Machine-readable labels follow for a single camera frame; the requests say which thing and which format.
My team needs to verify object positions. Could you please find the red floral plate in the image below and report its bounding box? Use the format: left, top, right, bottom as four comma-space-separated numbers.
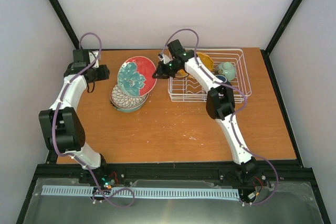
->
117, 56, 157, 97

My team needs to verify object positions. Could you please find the wooden ribbed plate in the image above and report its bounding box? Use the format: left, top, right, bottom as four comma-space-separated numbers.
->
110, 84, 148, 104

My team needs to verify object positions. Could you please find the yellow polka dot plate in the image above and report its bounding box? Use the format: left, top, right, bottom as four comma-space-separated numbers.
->
197, 52, 215, 71

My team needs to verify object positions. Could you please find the striped large bowl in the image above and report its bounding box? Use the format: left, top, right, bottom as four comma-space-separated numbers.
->
111, 99, 146, 113

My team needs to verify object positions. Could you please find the dark blue mug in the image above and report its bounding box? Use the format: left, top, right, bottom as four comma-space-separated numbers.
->
216, 75, 227, 83

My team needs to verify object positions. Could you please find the green floral small bowl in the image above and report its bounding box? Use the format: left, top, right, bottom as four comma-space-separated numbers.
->
215, 62, 236, 81

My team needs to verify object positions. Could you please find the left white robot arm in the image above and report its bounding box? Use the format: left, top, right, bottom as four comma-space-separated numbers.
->
38, 49, 110, 184

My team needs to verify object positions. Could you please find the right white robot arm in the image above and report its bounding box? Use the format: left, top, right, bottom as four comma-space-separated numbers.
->
152, 40, 258, 183

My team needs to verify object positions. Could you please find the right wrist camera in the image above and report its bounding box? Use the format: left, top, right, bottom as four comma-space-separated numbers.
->
158, 54, 171, 64

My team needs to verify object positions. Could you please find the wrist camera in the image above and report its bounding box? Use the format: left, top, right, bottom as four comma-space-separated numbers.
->
89, 50, 101, 68
158, 54, 171, 64

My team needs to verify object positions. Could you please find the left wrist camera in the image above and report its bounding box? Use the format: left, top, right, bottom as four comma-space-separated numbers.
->
89, 50, 101, 68

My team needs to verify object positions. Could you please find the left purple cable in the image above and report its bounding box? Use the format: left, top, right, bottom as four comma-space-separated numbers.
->
51, 32, 135, 208

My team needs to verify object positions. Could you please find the white wire dish rack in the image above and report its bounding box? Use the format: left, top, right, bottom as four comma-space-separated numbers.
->
168, 48, 251, 102

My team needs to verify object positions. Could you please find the left black frame post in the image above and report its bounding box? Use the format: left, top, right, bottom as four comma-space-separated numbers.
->
48, 0, 79, 49

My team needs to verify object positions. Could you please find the black frame post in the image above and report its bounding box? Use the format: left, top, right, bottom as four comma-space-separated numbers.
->
48, 0, 79, 49
265, 0, 303, 56

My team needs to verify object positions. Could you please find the light blue cable duct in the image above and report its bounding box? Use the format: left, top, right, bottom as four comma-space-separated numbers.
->
40, 185, 239, 201

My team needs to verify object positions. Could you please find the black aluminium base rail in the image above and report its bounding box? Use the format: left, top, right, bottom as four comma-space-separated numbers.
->
34, 163, 314, 185

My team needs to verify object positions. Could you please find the right black frame post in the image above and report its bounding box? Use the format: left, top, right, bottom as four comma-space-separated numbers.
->
265, 0, 303, 56

